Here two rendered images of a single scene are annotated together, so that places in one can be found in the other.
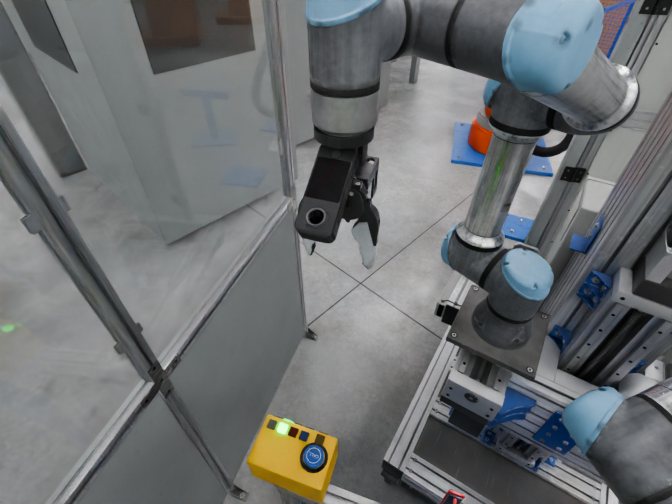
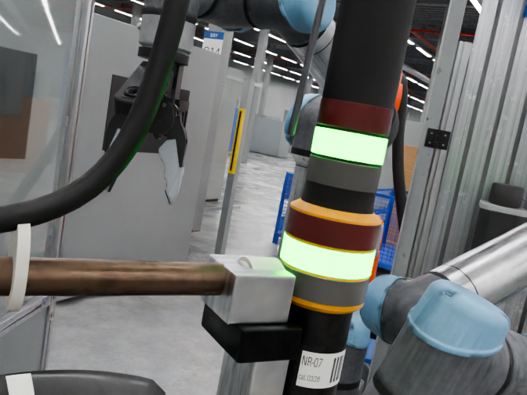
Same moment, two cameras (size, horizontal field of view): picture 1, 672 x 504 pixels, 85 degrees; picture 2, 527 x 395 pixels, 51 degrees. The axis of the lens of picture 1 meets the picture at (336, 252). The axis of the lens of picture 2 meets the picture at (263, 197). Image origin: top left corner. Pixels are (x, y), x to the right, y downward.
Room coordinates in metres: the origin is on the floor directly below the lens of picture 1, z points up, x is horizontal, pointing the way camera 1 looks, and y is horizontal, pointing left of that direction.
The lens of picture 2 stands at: (-0.41, 0.02, 1.61)
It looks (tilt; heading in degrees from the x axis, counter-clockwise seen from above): 8 degrees down; 346
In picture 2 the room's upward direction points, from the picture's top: 10 degrees clockwise
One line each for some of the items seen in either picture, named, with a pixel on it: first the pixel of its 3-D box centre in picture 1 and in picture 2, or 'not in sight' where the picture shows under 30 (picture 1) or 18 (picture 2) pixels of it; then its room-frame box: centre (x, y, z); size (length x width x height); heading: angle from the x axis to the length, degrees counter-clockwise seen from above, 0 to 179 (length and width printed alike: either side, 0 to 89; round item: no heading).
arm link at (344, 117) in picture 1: (342, 106); (165, 37); (0.42, -0.01, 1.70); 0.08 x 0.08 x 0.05
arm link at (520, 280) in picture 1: (518, 282); (336, 337); (0.60, -0.44, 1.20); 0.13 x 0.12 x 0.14; 39
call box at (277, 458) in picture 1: (294, 458); not in sight; (0.27, 0.09, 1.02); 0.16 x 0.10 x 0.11; 71
